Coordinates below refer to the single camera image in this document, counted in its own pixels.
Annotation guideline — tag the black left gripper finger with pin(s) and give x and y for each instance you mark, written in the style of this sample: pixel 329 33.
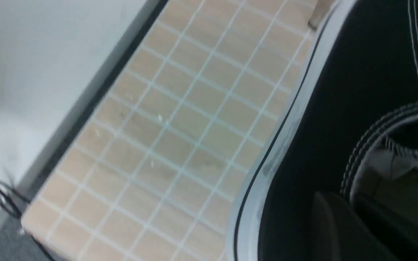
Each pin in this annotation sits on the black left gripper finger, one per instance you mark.
pixel 338 234

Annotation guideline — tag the black lace-up sneaker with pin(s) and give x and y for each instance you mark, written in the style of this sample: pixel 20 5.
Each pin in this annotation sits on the black lace-up sneaker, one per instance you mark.
pixel 350 128

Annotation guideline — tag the beige checkered tablecloth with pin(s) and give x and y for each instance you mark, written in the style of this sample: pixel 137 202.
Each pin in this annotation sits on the beige checkered tablecloth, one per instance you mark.
pixel 154 172

